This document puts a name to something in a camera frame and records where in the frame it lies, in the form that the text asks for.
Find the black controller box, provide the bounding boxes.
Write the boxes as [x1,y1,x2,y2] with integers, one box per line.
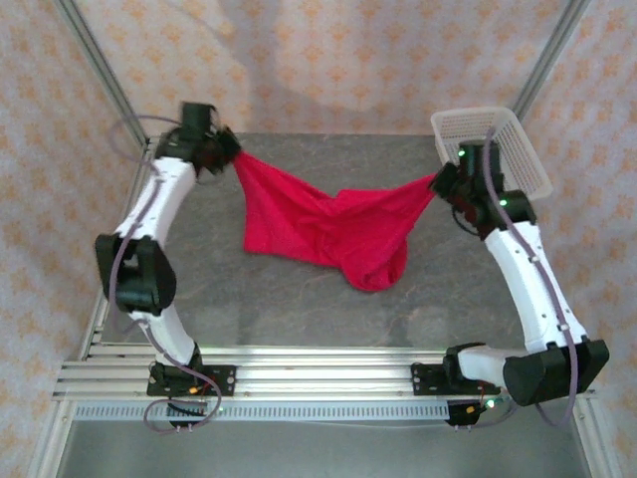
[166,400,209,430]
[445,396,512,429]

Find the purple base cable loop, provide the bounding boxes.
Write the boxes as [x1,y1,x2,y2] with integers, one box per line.
[143,383,224,435]
[472,392,517,429]

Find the red t-shirt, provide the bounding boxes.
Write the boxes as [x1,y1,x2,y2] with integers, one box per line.
[233,150,442,293]

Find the white perforated plastic basket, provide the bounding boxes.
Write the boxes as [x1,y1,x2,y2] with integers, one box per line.
[429,106,554,200]

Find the aluminium table side rail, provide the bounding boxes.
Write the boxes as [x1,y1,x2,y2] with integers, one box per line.
[515,206,618,478]
[27,136,161,478]

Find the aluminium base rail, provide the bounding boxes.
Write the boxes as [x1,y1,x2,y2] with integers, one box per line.
[52,346,598,399]

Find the white slotted cable duct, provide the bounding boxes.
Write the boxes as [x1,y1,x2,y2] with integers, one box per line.
[72,400,452,423]

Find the aluminium frame post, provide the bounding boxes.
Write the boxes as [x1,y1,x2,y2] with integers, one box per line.
[52,0,150,145]
[511,0,594,120]

